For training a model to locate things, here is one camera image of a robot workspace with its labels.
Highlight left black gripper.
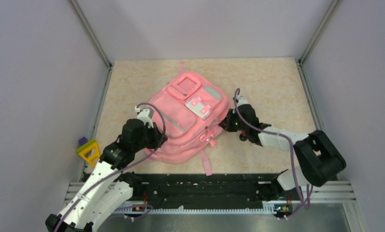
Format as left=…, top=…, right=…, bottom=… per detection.
left=133, top=121, right=167, bottom=152

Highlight pink student backpack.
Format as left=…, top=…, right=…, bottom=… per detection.
left=149, top=62, right=230, bottom=176

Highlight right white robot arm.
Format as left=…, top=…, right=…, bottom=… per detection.
left=219, top=104, right=347, bottom=199

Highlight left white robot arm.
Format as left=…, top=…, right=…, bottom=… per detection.
left=45, top=118, right=167, bottom=232

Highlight yellow triangle ruler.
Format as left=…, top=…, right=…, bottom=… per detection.
left=76, top=139, right=101, bottom=168

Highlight purple block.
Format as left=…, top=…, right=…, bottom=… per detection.
left=78, top=137, right=89, bottom=146

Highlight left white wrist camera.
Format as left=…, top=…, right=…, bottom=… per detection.
left=134, top=106, right=155, bottom=129

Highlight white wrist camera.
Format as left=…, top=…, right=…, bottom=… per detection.
left=134, top=106, right=155, bottom=129
left=234, top=96, right=250, bottom=108

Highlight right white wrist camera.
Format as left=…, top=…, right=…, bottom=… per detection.
left=234, top=96, right=250, bottom=108

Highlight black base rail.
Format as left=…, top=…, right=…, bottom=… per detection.
left=117, top=173, right=299, bottom=210

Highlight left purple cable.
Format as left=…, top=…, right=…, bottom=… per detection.
left=53, top=102, right=167, bottom=232

